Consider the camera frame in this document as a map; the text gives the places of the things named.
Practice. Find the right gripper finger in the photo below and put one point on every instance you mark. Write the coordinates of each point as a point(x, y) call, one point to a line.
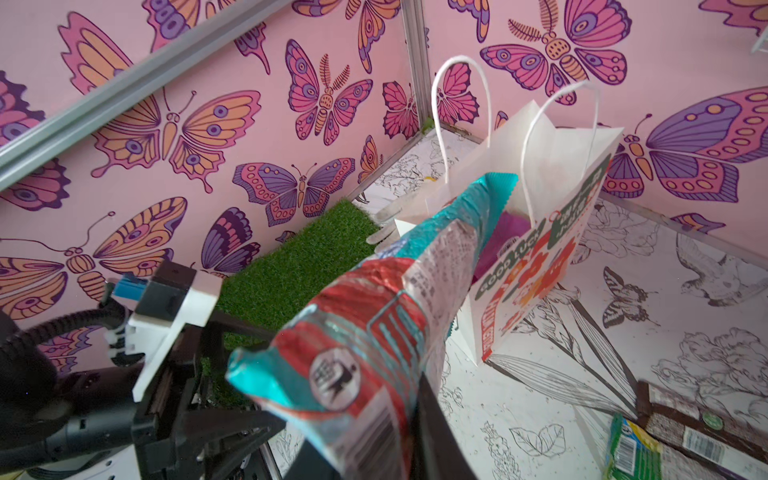
point(437, 454)

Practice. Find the green rainbow candy bag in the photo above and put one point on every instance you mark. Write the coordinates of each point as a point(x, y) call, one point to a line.
point(633, 454)

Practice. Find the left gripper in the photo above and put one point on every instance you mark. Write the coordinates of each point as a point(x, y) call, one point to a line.
point(181, 432)

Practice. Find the purple snack packet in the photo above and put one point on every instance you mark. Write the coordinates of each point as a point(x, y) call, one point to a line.
point(509, 229)

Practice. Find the teal candy bag with red label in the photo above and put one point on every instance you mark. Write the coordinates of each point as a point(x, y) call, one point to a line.
point(345, 371)

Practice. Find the dark brown snack bar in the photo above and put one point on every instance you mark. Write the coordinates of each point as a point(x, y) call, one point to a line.
point(717, 442)

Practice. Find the green artificial grass mat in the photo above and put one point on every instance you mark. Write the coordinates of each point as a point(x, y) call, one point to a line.
point(273, 289)

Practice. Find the white paper gift bag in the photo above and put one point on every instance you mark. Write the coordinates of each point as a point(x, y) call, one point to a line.
point(560, 174)

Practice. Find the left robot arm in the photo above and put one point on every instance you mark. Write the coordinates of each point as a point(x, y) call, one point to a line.
point(47, 418)

